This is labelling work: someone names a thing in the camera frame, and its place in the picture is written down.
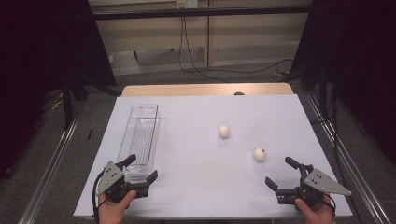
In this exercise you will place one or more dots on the person's left hand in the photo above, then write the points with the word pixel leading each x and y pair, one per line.
pixel 113 210

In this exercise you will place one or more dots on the white wall socket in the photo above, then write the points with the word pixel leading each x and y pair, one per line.
pixel 186 3

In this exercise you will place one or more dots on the plain white egg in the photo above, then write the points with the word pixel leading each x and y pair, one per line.
pixel 223 131

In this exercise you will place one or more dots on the wooden table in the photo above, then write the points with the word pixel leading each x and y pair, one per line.
pixel 186 90

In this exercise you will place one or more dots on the black horizontal bar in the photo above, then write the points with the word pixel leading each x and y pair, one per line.
pixel 186 13

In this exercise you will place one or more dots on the black stand pole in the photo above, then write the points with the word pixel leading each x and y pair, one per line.
pixel 323 93
pixel 67 105

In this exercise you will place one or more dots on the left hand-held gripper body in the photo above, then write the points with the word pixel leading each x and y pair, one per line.
pixel 109 179

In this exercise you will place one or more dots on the person's right hand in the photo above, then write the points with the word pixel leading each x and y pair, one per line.
pixel 314 214

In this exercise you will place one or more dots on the aluminium rail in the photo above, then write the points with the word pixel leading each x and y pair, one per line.
pixel 42 186
pixel 361 189

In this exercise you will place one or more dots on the white board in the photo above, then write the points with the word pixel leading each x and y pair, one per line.
pixel 202 177

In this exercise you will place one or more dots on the black curtain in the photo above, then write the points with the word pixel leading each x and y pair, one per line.
pixel 358 46
pixel 46 46

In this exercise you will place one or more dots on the clear plastic container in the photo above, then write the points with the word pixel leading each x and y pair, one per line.
pixel 140 137

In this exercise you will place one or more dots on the white egg with red mark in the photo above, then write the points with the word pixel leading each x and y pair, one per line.
pixel 259 154

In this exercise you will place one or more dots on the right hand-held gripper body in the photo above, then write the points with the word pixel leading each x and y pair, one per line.
pixel 323 182

